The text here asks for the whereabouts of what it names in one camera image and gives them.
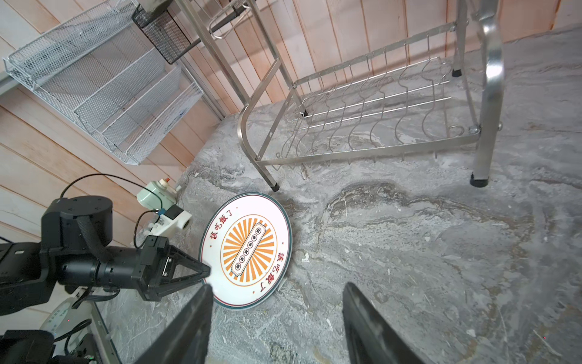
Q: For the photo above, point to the black mesh basket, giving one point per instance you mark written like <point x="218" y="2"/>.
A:
<point x="169" y="39"/>

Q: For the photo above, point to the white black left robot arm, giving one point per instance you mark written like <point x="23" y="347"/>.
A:
<point x="73" y="252"/>

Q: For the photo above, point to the stainless steel dish rack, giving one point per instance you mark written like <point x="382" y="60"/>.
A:
<point x="303" y="122"/>

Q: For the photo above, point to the small orange sunburst plate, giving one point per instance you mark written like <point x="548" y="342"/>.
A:
<point x="248" y="246"/>

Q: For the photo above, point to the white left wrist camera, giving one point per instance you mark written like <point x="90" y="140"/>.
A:
<point x="171" y="222"/>

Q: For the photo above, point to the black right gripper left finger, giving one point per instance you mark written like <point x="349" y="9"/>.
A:
<point x="186" y="339"/>

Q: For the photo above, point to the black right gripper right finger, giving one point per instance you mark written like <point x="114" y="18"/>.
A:
<point x="369" y="338"/>

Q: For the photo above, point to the white wire mesh shelf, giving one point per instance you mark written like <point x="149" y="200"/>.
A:
<point x="103" y="75"/>

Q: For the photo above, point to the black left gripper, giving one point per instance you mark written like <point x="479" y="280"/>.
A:
<point x="155" y="271"/>

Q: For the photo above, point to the pale green ceramic bottle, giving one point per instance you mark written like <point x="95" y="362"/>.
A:
<point x="158" y="195"/>

